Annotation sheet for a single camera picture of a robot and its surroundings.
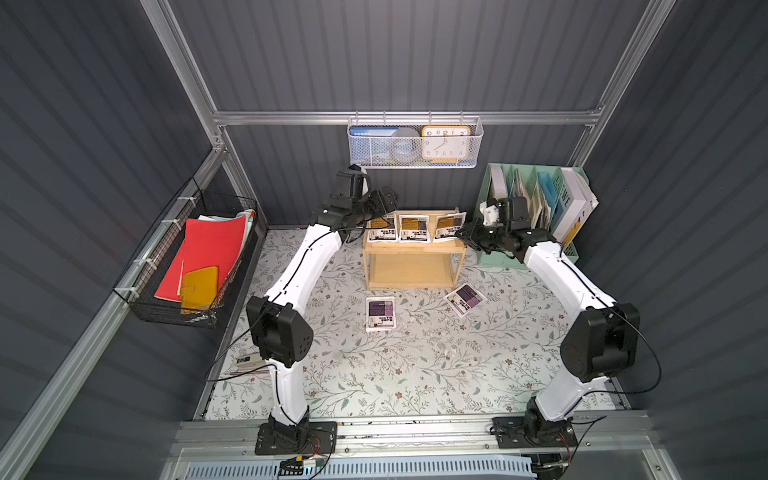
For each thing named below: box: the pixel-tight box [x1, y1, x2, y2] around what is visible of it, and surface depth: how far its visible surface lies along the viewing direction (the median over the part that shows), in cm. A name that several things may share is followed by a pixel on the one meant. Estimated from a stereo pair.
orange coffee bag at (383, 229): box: [367, 213, 398, 242], surface depth 91 cm
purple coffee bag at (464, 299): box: [443, 283, 488, 318], surface depth 101 cm
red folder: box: [155, 216, 247, 302], surface depth 74 cm
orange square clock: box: [421, 125, 471, 164], surface depth 90 cm
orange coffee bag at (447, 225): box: [432, 212, 467, 243], surface depth 90 cm
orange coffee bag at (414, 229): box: [399, 215, 430, 244], surface depth 91 cm
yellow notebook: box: [180, 266, 219, 315], surface depth 69 cm
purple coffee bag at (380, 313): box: [366, 296, 396, 333], surface depth 98 cm
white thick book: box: [552, 167, 599, 247], surface depth 98 cm
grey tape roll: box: [391, 127, 422, 164], surface depth 90 cm
